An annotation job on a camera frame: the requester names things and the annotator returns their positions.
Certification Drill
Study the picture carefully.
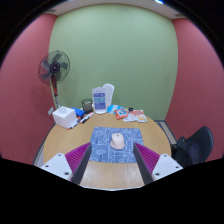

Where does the blue whiteboard eraser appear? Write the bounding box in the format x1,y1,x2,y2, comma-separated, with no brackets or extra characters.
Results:
71,107,86,118

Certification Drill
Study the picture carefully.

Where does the black standing fan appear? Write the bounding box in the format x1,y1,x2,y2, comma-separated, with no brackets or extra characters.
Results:
37,49,71,109

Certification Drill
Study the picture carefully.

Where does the light blue packet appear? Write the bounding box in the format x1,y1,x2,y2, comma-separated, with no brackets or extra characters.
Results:
107,104,119,114

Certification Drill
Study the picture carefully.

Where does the white tissue box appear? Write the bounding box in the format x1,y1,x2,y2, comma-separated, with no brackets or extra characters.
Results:
51,105,77,129

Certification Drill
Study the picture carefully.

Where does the white computer mouse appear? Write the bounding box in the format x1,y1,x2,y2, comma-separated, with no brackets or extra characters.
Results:
110,132,126,150

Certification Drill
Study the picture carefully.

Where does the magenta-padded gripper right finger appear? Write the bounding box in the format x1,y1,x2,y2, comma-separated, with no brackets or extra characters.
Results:
133,142,184,186

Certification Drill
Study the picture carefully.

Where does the white plastic cup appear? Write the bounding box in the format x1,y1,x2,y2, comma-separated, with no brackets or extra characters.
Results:
102,83,115,110

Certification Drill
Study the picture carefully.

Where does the orange snack packet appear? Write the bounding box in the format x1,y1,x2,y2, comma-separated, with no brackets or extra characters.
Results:
114,107,129,121

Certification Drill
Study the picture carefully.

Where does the black and red marker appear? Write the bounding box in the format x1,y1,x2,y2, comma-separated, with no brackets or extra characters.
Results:
78,111,95,125
67,116,82,130

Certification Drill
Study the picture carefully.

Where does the blue patterned mouse pad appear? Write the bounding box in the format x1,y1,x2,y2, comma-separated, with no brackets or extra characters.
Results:
87,126,146,164

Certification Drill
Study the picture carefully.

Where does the white snack packet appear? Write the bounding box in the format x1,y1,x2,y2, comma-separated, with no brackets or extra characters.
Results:
123,109,148,123

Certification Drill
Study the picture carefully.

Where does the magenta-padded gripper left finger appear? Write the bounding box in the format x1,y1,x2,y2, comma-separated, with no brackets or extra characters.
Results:
40,142,93,186

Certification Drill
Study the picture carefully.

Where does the black office chair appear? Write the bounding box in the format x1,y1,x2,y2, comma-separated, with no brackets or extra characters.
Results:
176,125,215,164

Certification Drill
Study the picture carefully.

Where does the dark mesh pen cup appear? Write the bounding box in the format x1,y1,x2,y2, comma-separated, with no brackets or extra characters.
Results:
80,98,93,114

